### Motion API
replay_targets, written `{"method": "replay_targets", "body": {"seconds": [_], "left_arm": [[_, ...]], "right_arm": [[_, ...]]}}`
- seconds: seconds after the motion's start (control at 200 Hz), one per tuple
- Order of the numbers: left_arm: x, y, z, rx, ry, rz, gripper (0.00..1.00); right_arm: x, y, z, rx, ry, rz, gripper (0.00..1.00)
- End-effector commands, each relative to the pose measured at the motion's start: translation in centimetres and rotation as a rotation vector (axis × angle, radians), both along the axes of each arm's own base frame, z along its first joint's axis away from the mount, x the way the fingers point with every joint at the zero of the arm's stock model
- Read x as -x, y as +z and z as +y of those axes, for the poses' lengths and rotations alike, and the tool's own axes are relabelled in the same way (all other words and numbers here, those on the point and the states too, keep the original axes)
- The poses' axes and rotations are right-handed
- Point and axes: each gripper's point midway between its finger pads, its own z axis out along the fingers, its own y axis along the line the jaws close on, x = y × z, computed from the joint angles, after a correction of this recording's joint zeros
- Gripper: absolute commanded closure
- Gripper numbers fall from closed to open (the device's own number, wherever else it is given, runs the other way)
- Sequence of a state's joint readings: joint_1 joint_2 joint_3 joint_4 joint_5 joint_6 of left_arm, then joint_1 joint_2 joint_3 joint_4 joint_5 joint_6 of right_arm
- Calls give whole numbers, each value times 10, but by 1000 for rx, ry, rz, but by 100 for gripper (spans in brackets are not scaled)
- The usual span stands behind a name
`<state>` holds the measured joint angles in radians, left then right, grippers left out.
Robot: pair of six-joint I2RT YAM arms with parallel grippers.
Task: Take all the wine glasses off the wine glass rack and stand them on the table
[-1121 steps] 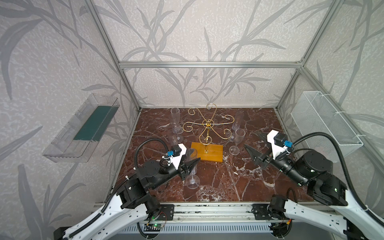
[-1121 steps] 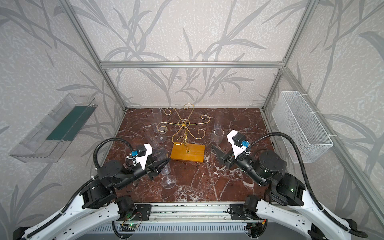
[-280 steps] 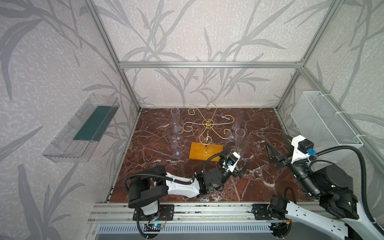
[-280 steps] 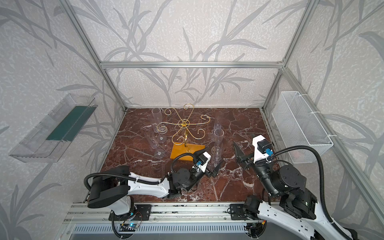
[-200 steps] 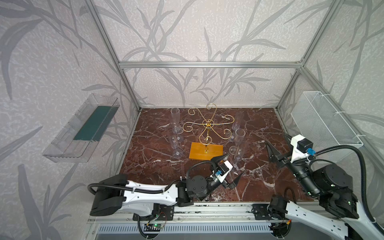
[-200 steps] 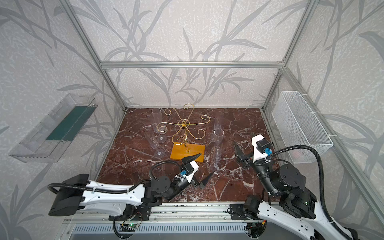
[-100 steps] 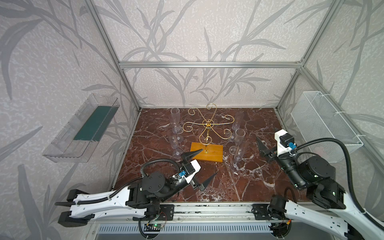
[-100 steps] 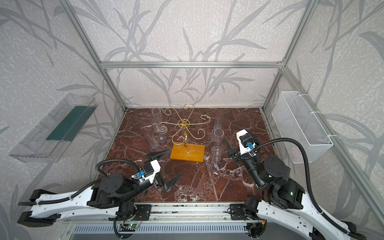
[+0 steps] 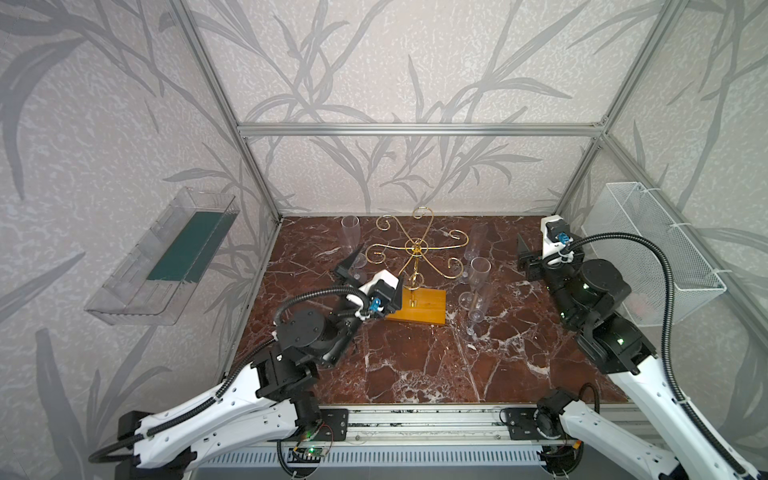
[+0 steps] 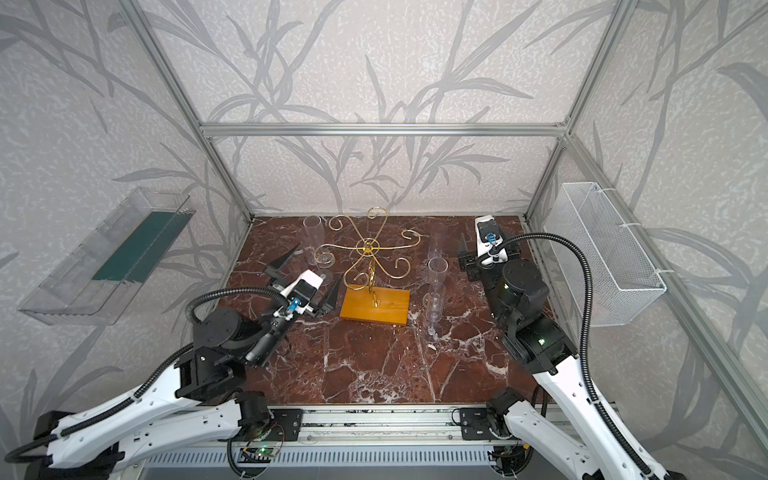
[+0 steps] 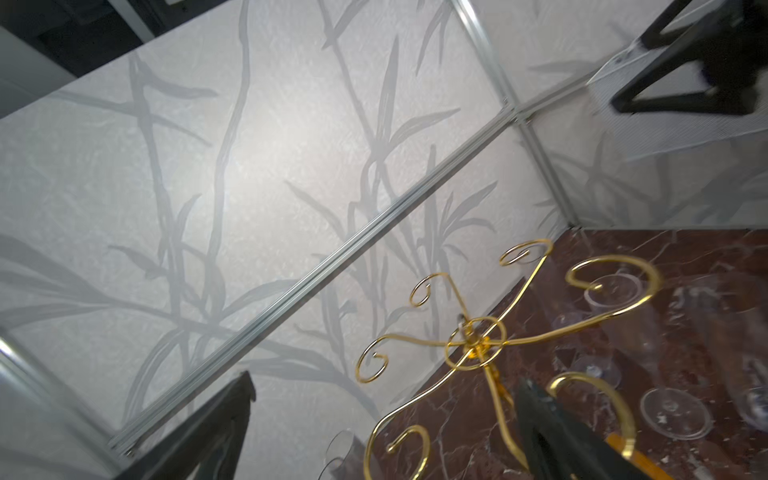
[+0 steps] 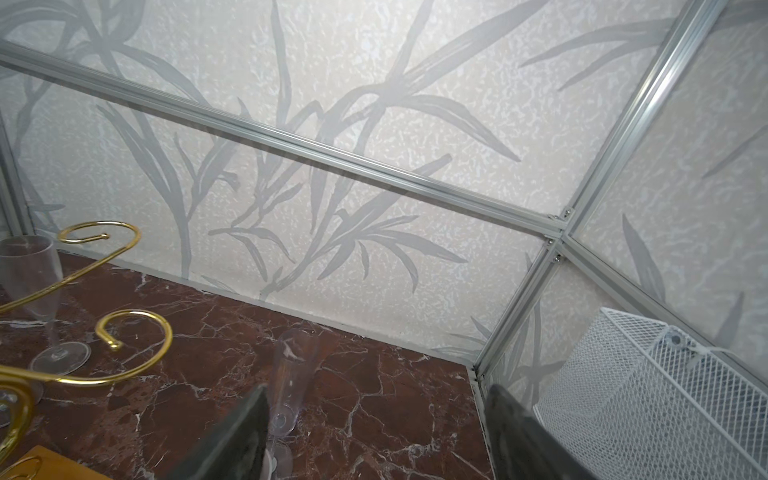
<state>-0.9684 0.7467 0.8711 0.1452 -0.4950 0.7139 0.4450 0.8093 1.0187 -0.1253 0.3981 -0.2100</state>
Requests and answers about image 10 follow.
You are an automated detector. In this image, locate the green circuit board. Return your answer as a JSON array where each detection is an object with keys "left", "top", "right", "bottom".
[{"left": 241, "top": 446, "right": 281, "bottom": 464}]

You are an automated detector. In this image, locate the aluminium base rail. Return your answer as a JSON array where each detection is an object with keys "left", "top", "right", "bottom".
[{"left": 122, "top": 403, "right": 631, "bottom": 448}]

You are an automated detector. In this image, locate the white wire mesh basket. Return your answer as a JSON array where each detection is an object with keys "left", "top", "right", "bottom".
[{"left": 544, "top": 182, "right": 667, "bottom": 327}]

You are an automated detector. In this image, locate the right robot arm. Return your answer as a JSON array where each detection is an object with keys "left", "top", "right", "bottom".
[{"left": 458, "top": 216, "right": 683, "bottom": 479}]

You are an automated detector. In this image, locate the clear plastic wall shelf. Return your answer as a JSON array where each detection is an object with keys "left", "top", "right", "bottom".
[{"left": 18, "top": 187, "right": 196, "bottom": 326}]

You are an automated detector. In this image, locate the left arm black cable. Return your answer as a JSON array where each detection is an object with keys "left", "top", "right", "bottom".
[{"left": 4, "top": 286, "right": 286, "bottom": 464}]

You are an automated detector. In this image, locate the wine glass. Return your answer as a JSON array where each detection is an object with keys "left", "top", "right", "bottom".
[
  {"left": 317, "top": 268, "right": 334, "bottom": 286},
  {"left": 423, "top": 283, "right": 447, "bottom": 337},
  {"left": 423, "top": 257, "right": 448, "bottom": 302},
  {"left": 302, "top": 215, "right": 325, "bottom": 268},
  {"left": 427, "top": 223, "right": 447, "bottom": 260}
]

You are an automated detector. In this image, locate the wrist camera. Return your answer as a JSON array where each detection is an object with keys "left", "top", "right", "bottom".
[
  {"left": 280, "top": 270, "right": 322, "bottom": 316},
  {"left": 474, "top": 215, "right": 509, "bottom": 269}
]

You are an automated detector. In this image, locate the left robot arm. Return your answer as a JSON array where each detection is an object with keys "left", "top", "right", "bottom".
[{"left": 4, "top": 254, "right": 341, "bottom": 479}]

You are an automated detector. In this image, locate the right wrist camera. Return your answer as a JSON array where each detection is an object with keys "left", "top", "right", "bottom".
[{"left": 474, "top": 215, "right": 509, "bottom": 269}]

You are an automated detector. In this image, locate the yellow wooden rack base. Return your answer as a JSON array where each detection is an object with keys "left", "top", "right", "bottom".
[{"left": 340, "top": 287, "right": 410, "bottom": 325}]

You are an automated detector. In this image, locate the gold wire glass rack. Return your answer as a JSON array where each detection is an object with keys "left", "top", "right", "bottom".
[{"left": 316, "top": 206, "right": 423, "bottom": 290}]

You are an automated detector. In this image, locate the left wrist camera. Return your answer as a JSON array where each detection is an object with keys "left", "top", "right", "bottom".
[{"left": 280, "top": 270, "right": 322, "bottom": 316}]

